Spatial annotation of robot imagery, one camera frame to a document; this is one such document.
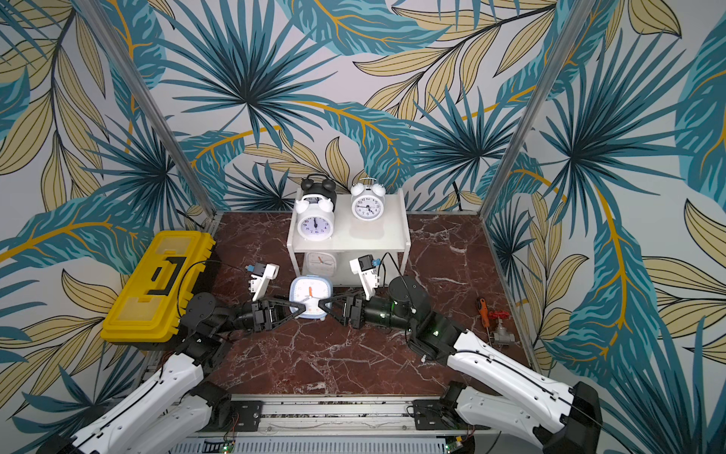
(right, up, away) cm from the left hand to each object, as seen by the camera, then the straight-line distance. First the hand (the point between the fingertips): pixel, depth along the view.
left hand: (303, 314), depth 61 cm
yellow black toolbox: (-44, -1, +13) cm, 46 cm away
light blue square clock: (+1, +5, -1) cm, 5 cm away
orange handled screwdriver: (+51, -5, +31) cm, 60 cm away
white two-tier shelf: (+16, +14, +8) cm, 23 cm away
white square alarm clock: (+1, +10, +18) cm, 21 cm away
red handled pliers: (+55, -7, +27) cm, 62 cm away
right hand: (+5, +2, 0) cm, 5 cm away
